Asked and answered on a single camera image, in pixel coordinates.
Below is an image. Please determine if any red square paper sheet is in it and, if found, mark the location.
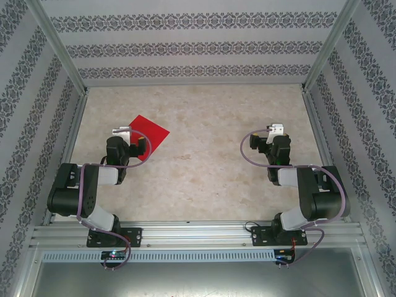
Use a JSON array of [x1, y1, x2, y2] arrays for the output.
[[128, 114, 171, 162]]

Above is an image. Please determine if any grey metal sheet panel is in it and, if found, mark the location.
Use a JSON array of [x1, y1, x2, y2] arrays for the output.
[[18, 247, 381, 297]]

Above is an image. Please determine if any small circuit board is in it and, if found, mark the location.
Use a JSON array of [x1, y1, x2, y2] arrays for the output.
[[274, 249, 298, 264], [99, 250, 128, 267]]

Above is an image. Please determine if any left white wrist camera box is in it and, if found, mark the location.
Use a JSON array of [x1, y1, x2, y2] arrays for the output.
[[111, 124, 132, 140]]

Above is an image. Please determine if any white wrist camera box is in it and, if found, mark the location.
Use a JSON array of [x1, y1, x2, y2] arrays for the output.
[[111, 124, 132, 140], [265, 123, 285, 136]]

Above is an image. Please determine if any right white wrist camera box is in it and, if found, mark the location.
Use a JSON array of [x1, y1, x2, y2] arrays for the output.
[[265, 123, 285, 136]]

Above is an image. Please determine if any aluminium table side rail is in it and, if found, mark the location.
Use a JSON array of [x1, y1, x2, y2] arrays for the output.
[[41, 88, 90, 226], [300, 88, 353, 224]]

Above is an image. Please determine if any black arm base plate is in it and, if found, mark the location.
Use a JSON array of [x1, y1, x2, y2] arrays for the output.
[[250, 225, 309, 248], [85, 227, 144, 248]]

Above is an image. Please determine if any long aluminium mounting rail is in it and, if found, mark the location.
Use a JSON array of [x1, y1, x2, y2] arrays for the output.
[[29, 220, 368, 249]]

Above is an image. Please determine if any grey slotted cable duct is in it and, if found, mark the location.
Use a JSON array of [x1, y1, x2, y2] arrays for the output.
[[41, 249, 277, 263]]

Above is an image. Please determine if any aluminium frame post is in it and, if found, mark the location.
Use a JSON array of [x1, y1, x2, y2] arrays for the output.
[[24, 0, 90, 95], [300, 0, 362, 93]]

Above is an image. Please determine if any aluminium frame bar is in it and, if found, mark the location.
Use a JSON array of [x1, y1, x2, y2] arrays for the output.
[[352, 244, 388, 297], [8, 244, 43, 297]]

